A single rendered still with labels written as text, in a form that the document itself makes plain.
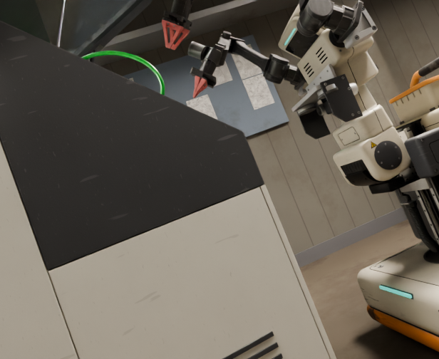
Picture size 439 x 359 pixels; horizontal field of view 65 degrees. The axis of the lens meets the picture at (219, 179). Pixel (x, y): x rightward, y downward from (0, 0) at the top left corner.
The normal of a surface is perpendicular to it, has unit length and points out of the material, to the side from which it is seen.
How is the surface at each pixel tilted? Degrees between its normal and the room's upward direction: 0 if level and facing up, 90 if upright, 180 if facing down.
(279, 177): 90
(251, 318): 90
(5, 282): 90
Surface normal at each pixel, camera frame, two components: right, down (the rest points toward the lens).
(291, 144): 0.13, -0.12
